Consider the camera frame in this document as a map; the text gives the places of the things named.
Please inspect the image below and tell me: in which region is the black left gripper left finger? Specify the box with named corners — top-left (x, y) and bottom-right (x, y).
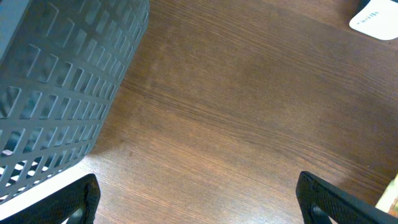
top-left (1, 174), bottom-right (101, 224)

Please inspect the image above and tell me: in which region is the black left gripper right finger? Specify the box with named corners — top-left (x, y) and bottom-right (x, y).
top-left (295, 171), bottom-right (397, 224)

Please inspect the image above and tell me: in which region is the yellow wet wipes pack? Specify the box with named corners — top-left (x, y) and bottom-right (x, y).
top-left (376, 175), bottom-right (398, 217)

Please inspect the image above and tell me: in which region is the white barcode scanner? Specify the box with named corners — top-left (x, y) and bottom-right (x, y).
top-left (349, 0), bottom-right (397, 40)

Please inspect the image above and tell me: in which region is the grey plastic basket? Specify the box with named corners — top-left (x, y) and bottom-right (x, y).
top-left (1, 0), bottom-right (150, 202)

